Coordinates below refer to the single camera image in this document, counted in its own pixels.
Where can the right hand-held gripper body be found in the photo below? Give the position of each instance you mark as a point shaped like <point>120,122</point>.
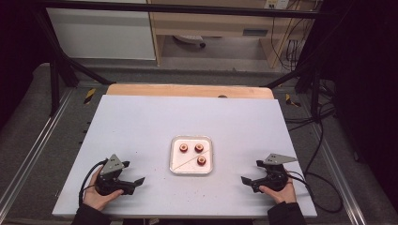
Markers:
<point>273,175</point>

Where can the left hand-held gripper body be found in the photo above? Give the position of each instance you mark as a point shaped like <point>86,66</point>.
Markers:
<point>108,175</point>

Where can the red cored hawthorn fruit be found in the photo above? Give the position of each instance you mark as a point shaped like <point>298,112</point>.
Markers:
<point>199,147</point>
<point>202,160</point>
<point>183,147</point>

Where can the thin wooden skewer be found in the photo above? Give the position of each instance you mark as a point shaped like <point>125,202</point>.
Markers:
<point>187,162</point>

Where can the white square tray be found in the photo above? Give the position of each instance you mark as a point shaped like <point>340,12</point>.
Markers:
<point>191,165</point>

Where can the person's right hand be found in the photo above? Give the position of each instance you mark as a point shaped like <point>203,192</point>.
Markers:
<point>281,195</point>

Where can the person's left hand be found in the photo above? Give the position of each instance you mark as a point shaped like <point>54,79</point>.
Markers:
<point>98,198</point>

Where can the yellow black tape strip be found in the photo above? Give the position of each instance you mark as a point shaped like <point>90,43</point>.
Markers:
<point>89,95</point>
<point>291,101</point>

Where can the wooden table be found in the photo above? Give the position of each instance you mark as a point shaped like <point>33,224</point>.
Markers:
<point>187,91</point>

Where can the white cabinet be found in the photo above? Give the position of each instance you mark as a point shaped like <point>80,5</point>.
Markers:
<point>100,34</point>

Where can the office chair base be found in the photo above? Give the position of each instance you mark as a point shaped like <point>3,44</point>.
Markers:
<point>191,39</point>

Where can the light wooden desk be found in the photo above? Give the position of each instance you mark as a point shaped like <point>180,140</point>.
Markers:
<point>212,23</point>

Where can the white power strip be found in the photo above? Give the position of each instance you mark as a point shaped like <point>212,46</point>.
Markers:
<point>276,3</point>

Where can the aluminium floor rail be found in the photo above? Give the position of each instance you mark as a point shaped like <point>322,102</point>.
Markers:
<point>338,175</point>
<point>34,150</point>

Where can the black metal frame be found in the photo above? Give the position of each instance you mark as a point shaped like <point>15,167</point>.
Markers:
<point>175,8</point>

